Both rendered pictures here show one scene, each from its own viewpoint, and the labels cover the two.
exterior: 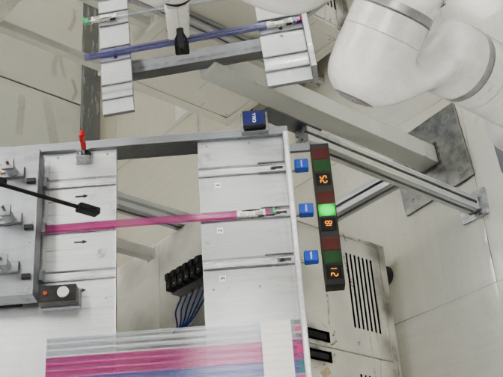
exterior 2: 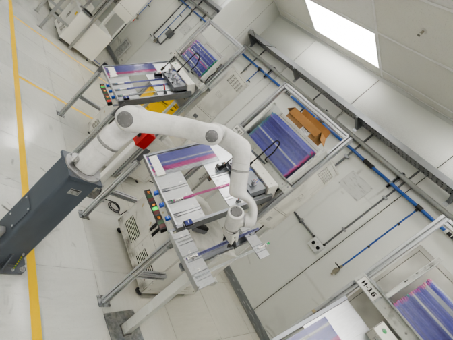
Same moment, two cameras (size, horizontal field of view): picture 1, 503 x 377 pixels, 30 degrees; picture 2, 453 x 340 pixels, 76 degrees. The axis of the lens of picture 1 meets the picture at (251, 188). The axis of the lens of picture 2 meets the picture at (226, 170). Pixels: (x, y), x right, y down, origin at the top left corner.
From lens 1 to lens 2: 2.12 m
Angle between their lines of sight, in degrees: 71
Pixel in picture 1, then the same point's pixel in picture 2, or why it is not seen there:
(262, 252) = (171, 191)
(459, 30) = (109, 131)
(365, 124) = (154, 301)
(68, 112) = not seen: outside the picture
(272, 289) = (165, 183)
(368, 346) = (139, 247)
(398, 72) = not seen: hidden behind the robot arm
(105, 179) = (228, 198)
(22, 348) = (224, 158)
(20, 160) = (253, 189)
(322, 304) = (156, 243)
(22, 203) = not seen: hidden behind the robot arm
